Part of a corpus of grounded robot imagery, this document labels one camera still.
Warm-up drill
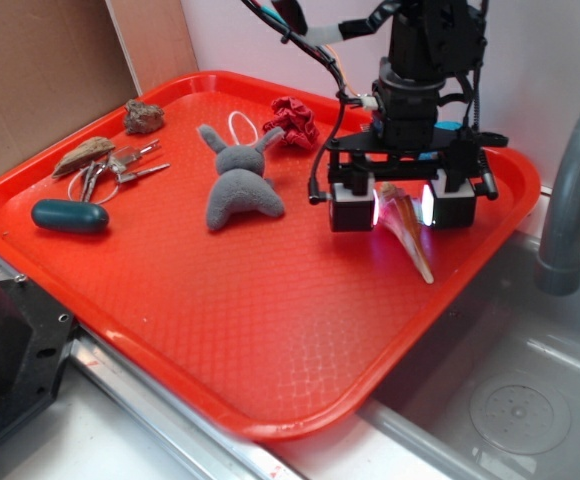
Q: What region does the dark teal oblong case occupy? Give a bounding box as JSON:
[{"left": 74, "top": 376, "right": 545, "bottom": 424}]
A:
[{"left": 31, "top": 199, "right": 110, "bottom": 234}]

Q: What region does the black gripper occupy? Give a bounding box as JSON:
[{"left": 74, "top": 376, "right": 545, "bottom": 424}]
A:
[{"left": 319, "top": 57, "right": 508, "bottom": 232}]

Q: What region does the red plastic tray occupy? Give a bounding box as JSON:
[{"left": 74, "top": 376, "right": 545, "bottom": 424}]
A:
[{"left": 0, "top": 72, "right": 540, "bottom": 441}]

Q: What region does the brown rough rock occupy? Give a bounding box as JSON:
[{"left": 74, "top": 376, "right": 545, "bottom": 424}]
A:
[{"left": 123, "top": 99, "right": 165, "bottom": 135}]

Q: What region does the grey plush bunny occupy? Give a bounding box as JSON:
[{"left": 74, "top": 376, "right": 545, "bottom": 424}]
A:
[{"left": 198, "top": 125, "right": 285, "bottom": 231}]

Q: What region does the silver key bunch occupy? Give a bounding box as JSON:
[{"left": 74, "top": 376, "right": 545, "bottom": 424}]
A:
[{"left": 67, "top": 140, "right": 171, "bottom": 205}]

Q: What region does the black cable bundle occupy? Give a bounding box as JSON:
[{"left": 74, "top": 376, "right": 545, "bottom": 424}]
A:
[{"left": 241, "top": 0, "right": 371, "bottom": 201}]

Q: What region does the brown wood bark piece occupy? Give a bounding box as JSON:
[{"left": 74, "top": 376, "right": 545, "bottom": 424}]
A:
[{"left": 51, "top": 136, "right": 115, "bottom": 178}]

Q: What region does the brown cardboard panel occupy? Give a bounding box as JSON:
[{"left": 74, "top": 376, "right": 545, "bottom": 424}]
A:
[{"left": 0, "top": 1, "right": 197, "bottom": 175}]

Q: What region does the grey sink faucet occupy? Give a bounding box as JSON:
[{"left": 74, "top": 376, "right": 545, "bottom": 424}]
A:
[{"left": 534, "top": 116, "right": 580, "bottom": 296}]

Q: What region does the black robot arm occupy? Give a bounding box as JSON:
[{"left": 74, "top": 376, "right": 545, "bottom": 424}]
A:
[{"left": 303, "top": 1, "right": 508, "bottom": 232}]

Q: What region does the crumpled red cloth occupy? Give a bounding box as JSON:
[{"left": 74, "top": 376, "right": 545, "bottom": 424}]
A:
[{"left": 262, "top": 96, "right": 320, "bottom": 150}]

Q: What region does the grey sink basin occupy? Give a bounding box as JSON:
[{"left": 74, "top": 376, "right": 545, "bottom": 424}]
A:
[{"left": 359, "top": 198, "right": 580, "bottom": 479}]

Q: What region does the tan spiral sea shell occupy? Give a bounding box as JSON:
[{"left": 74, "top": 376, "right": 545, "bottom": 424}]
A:
[{"left": 378, "top": 182, "right": 434, "bottom": 284}]

